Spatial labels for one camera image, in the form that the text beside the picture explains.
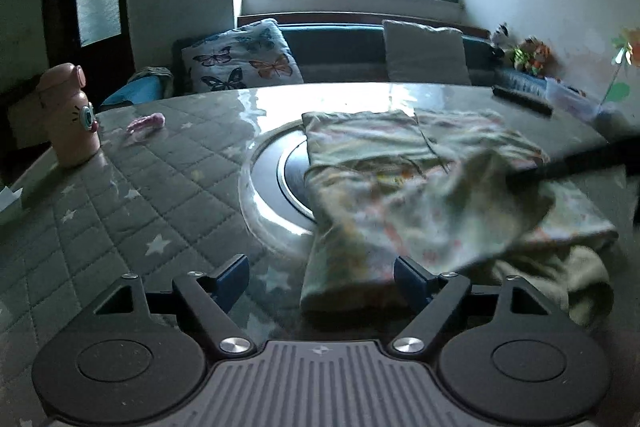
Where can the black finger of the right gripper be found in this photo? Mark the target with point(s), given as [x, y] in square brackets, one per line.
[622, 152]

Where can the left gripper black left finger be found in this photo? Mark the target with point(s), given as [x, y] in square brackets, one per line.
[200, 303]

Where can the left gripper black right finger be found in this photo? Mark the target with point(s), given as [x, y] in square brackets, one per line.
[456, 319]

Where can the colourful patterned children's garment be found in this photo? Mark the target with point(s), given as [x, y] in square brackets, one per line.
[430, 186]

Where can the paper pinwheel flower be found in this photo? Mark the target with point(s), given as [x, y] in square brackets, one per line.
[626, 56]

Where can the clear plastic storage box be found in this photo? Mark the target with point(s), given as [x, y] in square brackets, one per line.
[573, 101]

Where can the black remote control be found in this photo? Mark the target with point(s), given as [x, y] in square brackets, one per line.
[522, 99]

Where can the round black induction cooktop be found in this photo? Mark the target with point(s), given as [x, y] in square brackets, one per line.
[273, 198]

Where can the orange green plush toys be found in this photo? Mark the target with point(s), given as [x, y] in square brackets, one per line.
[531, 56]

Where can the black white plush toy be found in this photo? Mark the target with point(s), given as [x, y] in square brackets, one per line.
[501, 39]

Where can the small pink toy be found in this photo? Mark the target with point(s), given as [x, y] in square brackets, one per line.
[143, 127]

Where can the pink cartoon-eyed water bottle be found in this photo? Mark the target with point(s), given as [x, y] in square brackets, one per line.
[68, 116]

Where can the blue cushion with cloth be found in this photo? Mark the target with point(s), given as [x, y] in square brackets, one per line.
[150, 84]

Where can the white paper on table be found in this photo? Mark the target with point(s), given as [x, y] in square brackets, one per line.
[10, 204]

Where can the plain white pillow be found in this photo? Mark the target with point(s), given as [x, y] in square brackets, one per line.
[418, 53]

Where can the butterfly print pillow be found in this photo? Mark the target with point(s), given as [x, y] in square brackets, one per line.
[249, 57]

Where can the dark teal sofa bench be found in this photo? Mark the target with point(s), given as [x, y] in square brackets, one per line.
[347, 47]

